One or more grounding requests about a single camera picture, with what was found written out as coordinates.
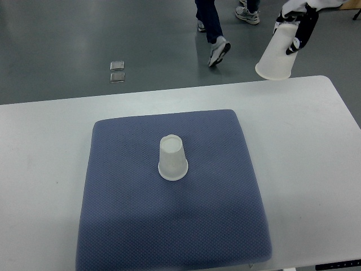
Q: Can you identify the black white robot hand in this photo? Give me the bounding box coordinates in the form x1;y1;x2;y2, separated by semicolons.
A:
274;0;347;55

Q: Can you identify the white paper cup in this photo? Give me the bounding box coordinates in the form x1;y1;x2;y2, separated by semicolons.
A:
255;24;297;81
158;134;188;181

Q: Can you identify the wooden furniture corner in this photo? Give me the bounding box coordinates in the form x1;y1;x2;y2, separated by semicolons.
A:
338;0;361;10

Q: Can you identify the grey white sneaker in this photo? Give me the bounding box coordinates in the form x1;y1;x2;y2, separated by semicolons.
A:
235;6;260;25
208;36;231;67

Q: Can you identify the black tripod leg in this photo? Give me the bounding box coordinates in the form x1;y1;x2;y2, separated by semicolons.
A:
353;9;361;20

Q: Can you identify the person leg in blue jeans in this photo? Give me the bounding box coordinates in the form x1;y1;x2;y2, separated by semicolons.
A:
195;0;223;44

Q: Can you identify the upper metal floor plate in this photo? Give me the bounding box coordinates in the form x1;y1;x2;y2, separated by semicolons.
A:
110;60;125;71

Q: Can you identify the metal floor plate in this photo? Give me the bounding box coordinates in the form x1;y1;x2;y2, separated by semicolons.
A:
110;72;125;83
110;60;125;71

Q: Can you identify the lower metal floor plate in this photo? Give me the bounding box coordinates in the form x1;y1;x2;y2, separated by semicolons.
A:
110;72;125;83

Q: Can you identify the white paper cup on mat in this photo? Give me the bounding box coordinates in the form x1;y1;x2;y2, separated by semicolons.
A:
158;134;188;181

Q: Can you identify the black table edge label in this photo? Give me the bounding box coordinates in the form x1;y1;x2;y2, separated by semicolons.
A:
315;259;360;270

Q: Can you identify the blue textured fabric mat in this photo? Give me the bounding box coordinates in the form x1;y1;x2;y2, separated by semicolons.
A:
76;110;272;270

